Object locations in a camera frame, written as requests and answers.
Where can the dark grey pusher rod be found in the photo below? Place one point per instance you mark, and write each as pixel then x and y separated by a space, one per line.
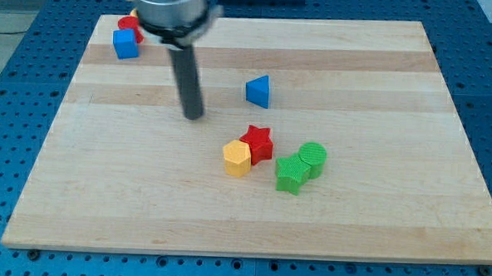
pixel 186 75

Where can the blue triangle block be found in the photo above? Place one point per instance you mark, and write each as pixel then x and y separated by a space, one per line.
pixel 257 91

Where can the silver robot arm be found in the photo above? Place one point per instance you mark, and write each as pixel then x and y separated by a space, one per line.
pixel 177 25

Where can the wooden board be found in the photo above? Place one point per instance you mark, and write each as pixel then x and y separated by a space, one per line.
pixel 320 139

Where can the blue cube block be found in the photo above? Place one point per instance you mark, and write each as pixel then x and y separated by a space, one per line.
pixel 125 44

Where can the red cylinder block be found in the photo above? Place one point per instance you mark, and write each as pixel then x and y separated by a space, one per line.
pixel 131 22

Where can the yellow hexagon block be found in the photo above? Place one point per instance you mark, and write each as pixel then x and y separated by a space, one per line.
pixel 237 158

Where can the red star block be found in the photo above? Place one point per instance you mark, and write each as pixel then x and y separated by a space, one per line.
pixel 260 143

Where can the green star block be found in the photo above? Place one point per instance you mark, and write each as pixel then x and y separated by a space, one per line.
pixel 291 173

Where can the green cylinder block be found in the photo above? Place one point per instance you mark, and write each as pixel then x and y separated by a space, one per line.
pixel 315 155

